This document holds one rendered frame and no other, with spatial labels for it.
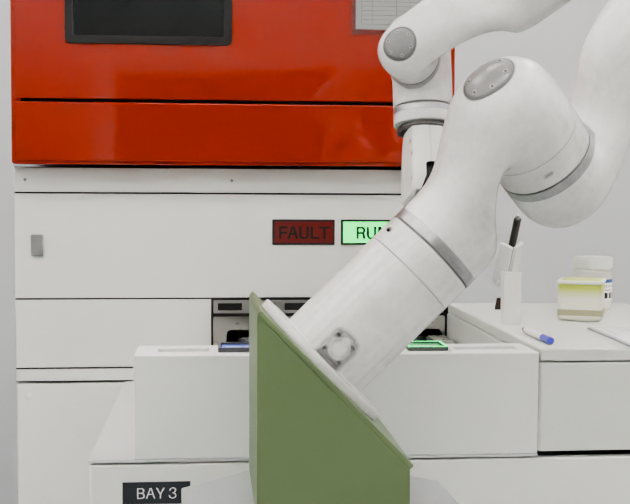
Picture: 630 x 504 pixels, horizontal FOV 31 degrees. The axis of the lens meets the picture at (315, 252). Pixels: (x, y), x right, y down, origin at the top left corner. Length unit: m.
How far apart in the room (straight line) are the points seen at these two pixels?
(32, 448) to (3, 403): 1.53
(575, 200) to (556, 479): 0.44
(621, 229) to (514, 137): 2.60
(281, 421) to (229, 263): 0.93
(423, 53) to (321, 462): 0.57
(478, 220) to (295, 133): 0.85
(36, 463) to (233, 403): 0.76
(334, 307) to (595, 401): 0.48
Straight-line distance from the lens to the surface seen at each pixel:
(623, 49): 1.39
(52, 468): 2.22
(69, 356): 2.18
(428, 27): 1.53
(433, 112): 1.58
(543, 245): 3.78
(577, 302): 1.93
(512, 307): 1.86
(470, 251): 1.30
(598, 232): 3.84
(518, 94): 1.28
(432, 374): 1.56
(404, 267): 1.29
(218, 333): 2.14
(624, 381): 1.64
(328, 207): 2.15
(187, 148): 2.09
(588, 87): 1.42
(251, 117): 2.09
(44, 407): 2.20
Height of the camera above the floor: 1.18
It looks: 3 degrees down
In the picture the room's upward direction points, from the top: straight up
